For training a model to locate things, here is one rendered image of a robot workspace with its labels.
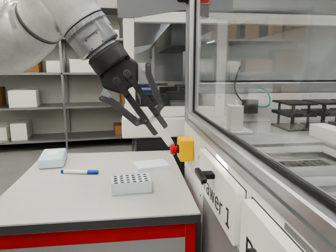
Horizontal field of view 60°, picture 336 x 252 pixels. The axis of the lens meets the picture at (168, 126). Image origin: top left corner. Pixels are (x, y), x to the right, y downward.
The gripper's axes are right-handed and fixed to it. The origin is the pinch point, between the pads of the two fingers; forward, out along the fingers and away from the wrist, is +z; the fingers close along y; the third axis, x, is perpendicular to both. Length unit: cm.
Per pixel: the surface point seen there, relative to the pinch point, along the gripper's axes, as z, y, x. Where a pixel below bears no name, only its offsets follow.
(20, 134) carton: -31, -178, 361
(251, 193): 13.9, 6.8, -16.9
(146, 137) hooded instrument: 17, -11, 80
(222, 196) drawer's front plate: 17.0, 2.5, -7.2
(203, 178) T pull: 13.0, 1.4, -3.6
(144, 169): 18.3, -15.2, 43.1
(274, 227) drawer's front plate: 13.9, 5.8, -26.6
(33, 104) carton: -52, -136, 358
